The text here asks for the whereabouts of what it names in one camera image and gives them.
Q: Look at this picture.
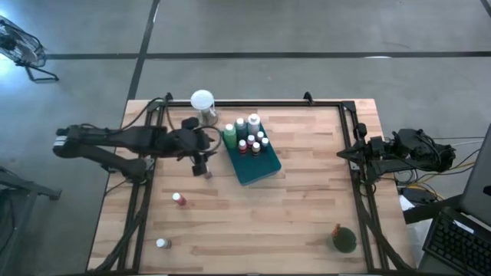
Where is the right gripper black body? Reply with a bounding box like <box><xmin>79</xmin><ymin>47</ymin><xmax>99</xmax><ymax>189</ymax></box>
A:
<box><xmin>360</xmin><ymin>136</ymin><xmax>387</xmax><ymax>172</ymax></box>

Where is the black floor fan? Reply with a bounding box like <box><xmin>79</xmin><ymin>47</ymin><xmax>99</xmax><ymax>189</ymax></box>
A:
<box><xmin>0</xmin><ymin>15</ymin><xmax>61</xmax><ymax>84</ymax></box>

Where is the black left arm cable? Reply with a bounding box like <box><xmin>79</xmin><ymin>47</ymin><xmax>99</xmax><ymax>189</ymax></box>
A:
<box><xmin>78</xmin><ymin>95</ymin><xmax>223</xmax><ymax>156</ymax></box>

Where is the dark green plastic cup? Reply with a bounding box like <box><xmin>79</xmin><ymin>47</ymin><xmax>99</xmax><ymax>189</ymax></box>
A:
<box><xmin>330</xmin><ymin>225</ymin><xmax>358</xmax><ymax>254</ymax></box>

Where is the dark grey metal stand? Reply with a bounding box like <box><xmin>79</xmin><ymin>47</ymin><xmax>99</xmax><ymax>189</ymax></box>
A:
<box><xmin>0</xmin><ymin>168</ymin><xmax>62</xmax><ymax>276</ymax></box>

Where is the grey laptop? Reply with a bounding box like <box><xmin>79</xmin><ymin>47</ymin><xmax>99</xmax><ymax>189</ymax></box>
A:
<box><xmin>458</xmin><ymin>122</ymin><xmax>491</xmax><ymax>228</ymax></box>

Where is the blue plastic bin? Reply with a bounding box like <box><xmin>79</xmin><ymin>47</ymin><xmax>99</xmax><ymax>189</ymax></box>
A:
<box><xmin>221</xmin><ymin>119</ymin><xmax>283</xmax><ymax>186</ymax></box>

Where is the black keyboard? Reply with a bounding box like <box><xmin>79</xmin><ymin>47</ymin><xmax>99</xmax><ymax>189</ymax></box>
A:
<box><xmin>421</xmin><ymin>206</ymin><xmax>491</xmax><ymax>276</ymax></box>

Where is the white cable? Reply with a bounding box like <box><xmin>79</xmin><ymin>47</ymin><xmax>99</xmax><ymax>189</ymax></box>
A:
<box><xmin>433</xmin><ymin>136</ymin><xmax>486</xmax><ymax>149</ymax></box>

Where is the large grey paint bottle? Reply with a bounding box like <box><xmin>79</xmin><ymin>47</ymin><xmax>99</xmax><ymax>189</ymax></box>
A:
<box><xmin>234</xmin><ymin>117</ymin><xmax>249</xmax><ymax>141</ymax></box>

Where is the large green paint bottle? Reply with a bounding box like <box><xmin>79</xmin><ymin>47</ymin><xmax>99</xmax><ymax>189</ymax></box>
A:
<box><xmin>223</xmin><ymin>123</ymin><xmax>239</xmax><ymax>150</ymax></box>

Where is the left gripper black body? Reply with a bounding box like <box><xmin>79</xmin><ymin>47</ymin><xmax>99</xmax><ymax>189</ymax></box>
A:
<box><xmin>180</xmin><ymin>130</ymin><xmax>212</xmax><ymax>177</ymax></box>

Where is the yellow cable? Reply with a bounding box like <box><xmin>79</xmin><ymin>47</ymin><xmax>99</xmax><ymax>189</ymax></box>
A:
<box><xmin>417</xmin><ymin>159</ymin><xmax>477</xmax><ymax>183</ymax></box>

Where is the tall white bottle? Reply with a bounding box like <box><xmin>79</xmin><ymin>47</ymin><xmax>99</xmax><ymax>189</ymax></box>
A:
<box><xmin>247</xmin><ymin>113</ymin><xmax>262</xmax><ymax>135</ymax></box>

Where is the black metal bar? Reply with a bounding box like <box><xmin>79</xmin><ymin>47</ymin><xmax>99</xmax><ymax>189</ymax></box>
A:
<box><xmin>402</xmin><ymin>193</ymin><xmax>463</xmax><ymax>225</ymax></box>

